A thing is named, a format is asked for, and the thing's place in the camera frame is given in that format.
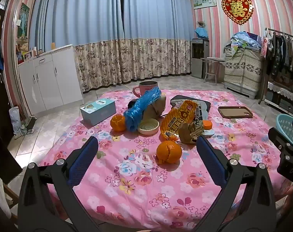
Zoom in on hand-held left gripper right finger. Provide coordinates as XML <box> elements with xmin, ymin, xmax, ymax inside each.
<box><xmin>196</xmin><ymin>135</ymin><xmax>278</xmax><ymax>232</ymax></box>

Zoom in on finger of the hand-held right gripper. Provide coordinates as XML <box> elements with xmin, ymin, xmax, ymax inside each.
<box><xmin>268</xmin><ymin>127</ymin><xmax>293</xmax><ymax>150</ymax></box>

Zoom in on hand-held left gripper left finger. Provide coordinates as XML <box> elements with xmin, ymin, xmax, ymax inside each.
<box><xmin>17</xmin><ymin>136</ymin><xmax>100</xmax><ymax>232</ymax></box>

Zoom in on teal plastic basket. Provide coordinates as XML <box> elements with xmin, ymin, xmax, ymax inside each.
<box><xmin>276</xmin><ymin>113</ymin><xmax>293</xmax><ymax>148</ymax></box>

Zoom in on brown toy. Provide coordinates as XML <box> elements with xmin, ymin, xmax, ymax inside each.
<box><xmin>178</xmin><ymin>122</ymin><xmax>204</xmax><ymax>144</ymax></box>

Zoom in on peeled orange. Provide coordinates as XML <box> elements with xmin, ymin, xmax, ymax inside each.
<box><xmin>110</xmin><ymin>114</ymin><xmax>126</xmax><ymax>132</ymax></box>
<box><xmin>157</xmin><ymin>140</ymin><xmax>182</xmax><ymax>164</ymax></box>

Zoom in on orange snack wrapper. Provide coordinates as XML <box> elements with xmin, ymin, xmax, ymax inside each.
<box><xmin>160</xmin><ymin>100</ymin><xmax>199</xmax><ymax>142</ymax></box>

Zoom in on cream round bowl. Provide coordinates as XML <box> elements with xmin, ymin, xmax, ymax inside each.
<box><xmin>137</xmin><ymin>119</ymin><xmax>160</xmax><ymax>136</ymax></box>

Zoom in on blue plastic bag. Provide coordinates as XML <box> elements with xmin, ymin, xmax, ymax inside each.
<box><xmin>124</xmin><ymin>87</ymin><xmax>162</xmax><ymax>132</ymax></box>

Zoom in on beige cloth bag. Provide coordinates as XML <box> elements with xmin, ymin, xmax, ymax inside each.
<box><xmin>143</xmin><ymin>95</ymin><xmax>167</xmax><ymax>121</ymax></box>

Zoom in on low cabinet with lace cloth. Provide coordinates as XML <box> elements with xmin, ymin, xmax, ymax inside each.
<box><xmin>265</xmin><ymin>81</ymin><xmax>293</xmax><ymax>120</ymax></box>

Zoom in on teal tissue box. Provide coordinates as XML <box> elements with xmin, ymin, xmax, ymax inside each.
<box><xmin>80</xmin><ymin>98</ymin><xmax>117</xmax><ymax>126</ymax></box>

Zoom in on brown phone case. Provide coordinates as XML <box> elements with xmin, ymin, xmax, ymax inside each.
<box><xmin>218</xmin><ymin>106</ymin><xmax>254</xmax><ymax>119</ymax></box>

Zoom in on pink floral tablecloth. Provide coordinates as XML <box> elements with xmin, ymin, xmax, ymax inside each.
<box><xmin>39</xmin><ymin>89</ymin><xmax>293</xmax><ymax>231</ymax></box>

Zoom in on black leather pad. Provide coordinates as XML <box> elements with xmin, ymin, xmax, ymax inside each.
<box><xmin>170</xmin><ymin>95</ymin><xmax>211</xmax><ymax>114</ymax></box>

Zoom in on floral covered cabinet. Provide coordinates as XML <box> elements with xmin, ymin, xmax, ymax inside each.
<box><xmin>223</xmin><ymin>45</ymin><xmax>264</xmax><ymax>99</ymax></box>

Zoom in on white plastic bag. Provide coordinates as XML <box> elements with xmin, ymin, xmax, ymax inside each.
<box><xmin>9</xmin><ymin>106</ymin><xmax>28</xmax><ymax>139</ymax></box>

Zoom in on clothes rack with clothes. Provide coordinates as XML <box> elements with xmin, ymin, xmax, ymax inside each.
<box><xmin>264</xmin><ymin>28</ymin><xmax>293</xmax><ymax>85</ymax></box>

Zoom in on white cabinet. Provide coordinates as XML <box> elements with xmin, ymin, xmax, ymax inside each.
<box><xmin>18</xmin><ymin>44</ymin><xmax>83</xmax><ymax>118</ymax></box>

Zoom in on pink cartoon cup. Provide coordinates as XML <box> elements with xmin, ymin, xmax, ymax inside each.
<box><xmin>133</xmin><ymin>81</ymin><xmax>160</xmax><ymax>97</ymax></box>

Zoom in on grey water dispenser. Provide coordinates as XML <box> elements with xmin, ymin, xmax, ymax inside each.
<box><xmin>191</xmin><ymin>38</ymin><xmax>210</xmax><ymax>78</ymax></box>

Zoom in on pile of clothes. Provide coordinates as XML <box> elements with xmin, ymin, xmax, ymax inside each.
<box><xmin>230</xmin><ymin>31</ymin><xmax>263</xmax><ymax>50</ymax></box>

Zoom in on blue bottle cover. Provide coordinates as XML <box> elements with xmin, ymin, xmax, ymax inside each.
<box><xmin>194</xmin><ymin>26</ymin><xmax>209</xmax><ymax>39</ymax></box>

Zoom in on blue floral curtain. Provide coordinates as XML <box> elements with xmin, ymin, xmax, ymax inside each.
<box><xmin>30</xmin><ymin>0</ymin><xmax>125</xmax><ymax>92</ymax></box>
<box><xmin>122</xmin><ymin>0</ymin><xmax>194</xmax><ymax>83</ymax></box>

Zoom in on red heart wall decoration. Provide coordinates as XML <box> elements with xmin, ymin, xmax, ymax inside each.
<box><xmin>221</xmin><ymin>0</ymin><xmax>254</xmax><ymax>25</ymax></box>

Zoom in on wall poster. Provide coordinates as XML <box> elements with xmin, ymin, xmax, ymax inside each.
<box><xmin>17</xmin><ymin>3</ymin><xmax>30</xmax><ymax>41</ymax></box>

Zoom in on framed wall picture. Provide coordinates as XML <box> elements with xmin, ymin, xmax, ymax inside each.
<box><xmin>193</xmin><ymin>0</ymin><xmax>217</xmax><ymax>9</ymax></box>

